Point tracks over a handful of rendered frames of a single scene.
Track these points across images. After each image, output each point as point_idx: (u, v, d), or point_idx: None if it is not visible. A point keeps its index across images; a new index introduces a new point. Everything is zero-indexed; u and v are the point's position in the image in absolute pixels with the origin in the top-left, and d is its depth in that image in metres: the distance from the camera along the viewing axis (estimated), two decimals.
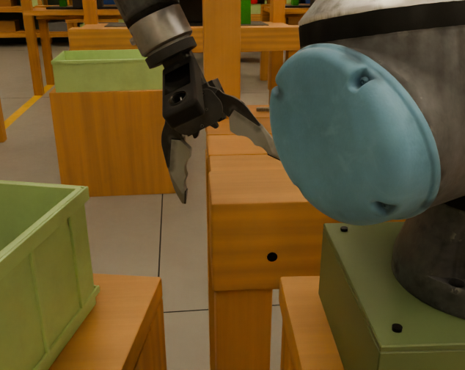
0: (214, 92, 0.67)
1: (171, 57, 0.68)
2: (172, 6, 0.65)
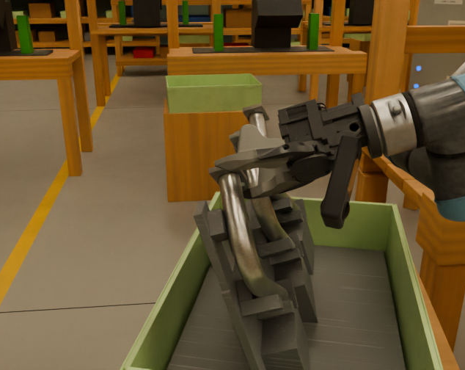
0: (324, 173, 0.71)
1: (367, 141, 0.67)
2: None
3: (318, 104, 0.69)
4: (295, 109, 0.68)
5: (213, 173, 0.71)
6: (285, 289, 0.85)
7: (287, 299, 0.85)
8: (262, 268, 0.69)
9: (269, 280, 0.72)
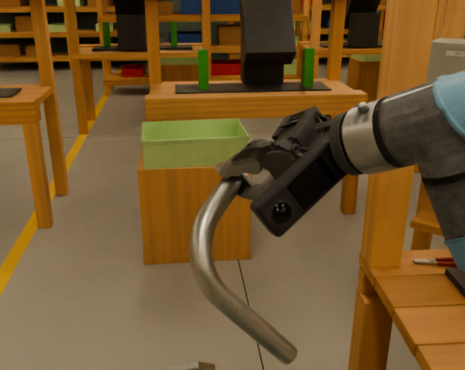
0: None
1: None
2: (400, 168, 0.53)
3: (326, 116, 0.63)
4: (298, 116, 0.65)
5: None
6: (294, 349, 0.72)
7: (290, 360, 0.72)
8: (213, 268, 0.65)
9: (226, 291, 0.66)
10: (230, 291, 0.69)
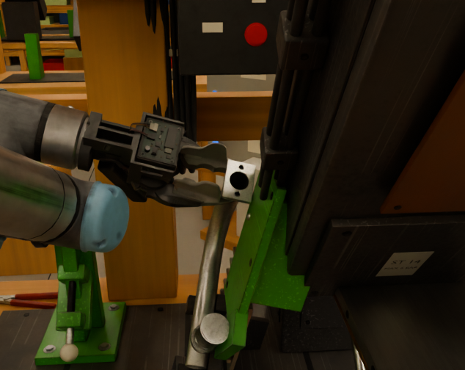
0: (137, 187, 0.67)
1: None
2: (45, 162, 0.65)
3: (138, 124, 0.62)
4: (164, 121, 0.64)
5: (253, 177, 0.69)
6: (188, 359, 0.71)
7: (186, 363, 0.72)
8: (207, 234, 0.79)
9: (202, 258, 0.78)
10: (213, 269, 0.77)
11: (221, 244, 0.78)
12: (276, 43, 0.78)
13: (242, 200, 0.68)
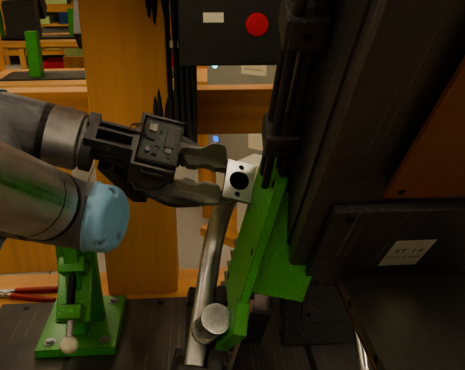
0: (137, 188, 0.67)
1: None
2: (45, 163, 0.65)
3: (137, 124, 0.62)
4: (164, 122, 0.64)
5: (253, 177, 0.69)
6: (186, 359, 0.71)
7: (185, 363, 0.72)
8: (206, 234, 0.79)
9: (201, 258, 0.78)
10: (212, 269, 0.77)
11: (221, 244, 0.78)
12: (277, 34, 0.77)
13: (242, 200, 0.68)
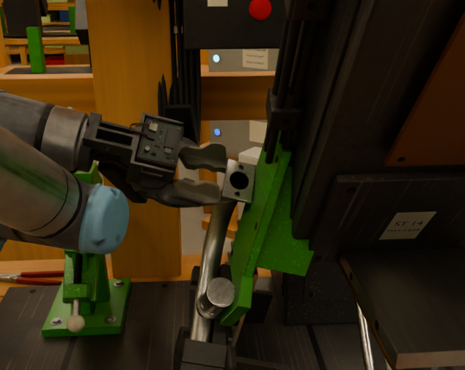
0: (137, 188, 0.67)
1: None
2: None
3: (137, 124, 0.62)
4: (163, 122, 0.64)
5: (253, 177, 0.69)
6: None
7: None
8: (207, 234, 0.79)
9: (202, 258, 0.78)
10: (213, 269, 0.77)
11: (221, 244, 0.78)
12: (280, 17, 0.79)
13: (242, 200, 0.68)
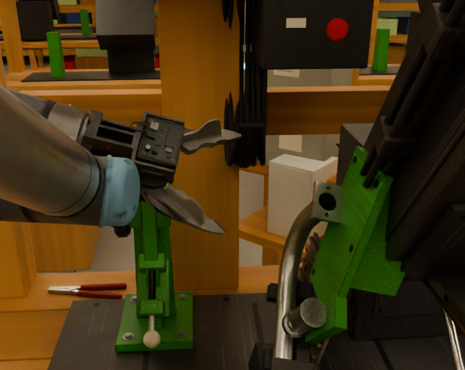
0: None
1: None
2: None
3: (138, 122, 0.62)
4: (165, 120, 0.64)
5: (340, 197, 0.71)
6: None
7: None
8: (284, 252, 0.80)
9: (279, 277, 0.79)
10: (292, 287, 0.78)
11: (298, 261, 0.80)
12: (356, 38, 0.80)
13: (332, 221, 0.69)
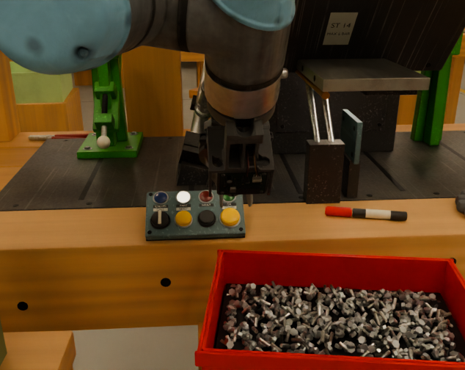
0: (207, 124, 0.60)
1: None
2: None
3: (256, 169, 0.55)
4: (268, 180, 0.58)
5: None
6: None
7: None
8: (202, 70, 1.05)
9: (199, 87, 1.05)
10: None
11: None
12: None
13: None
